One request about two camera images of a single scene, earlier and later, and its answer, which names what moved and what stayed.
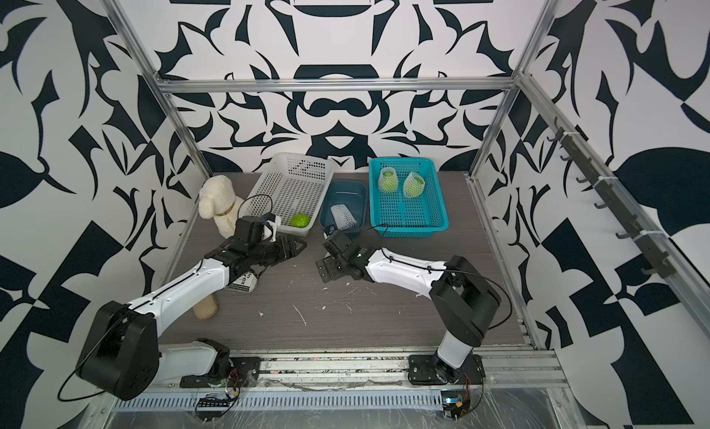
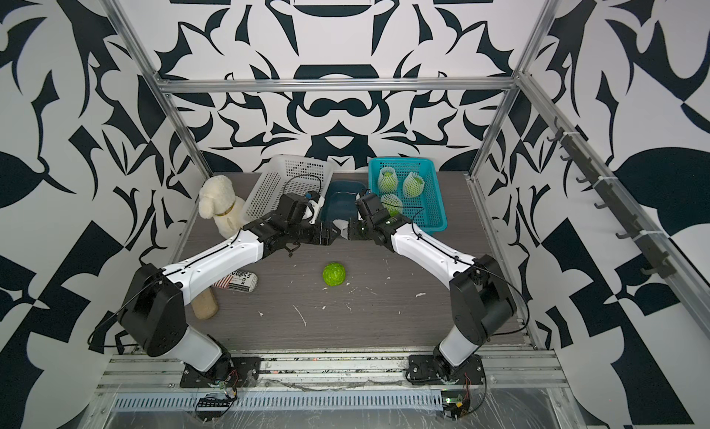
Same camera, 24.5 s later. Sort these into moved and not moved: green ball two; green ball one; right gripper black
Moved: right gripper black
Not moved: green ball two; green ball one
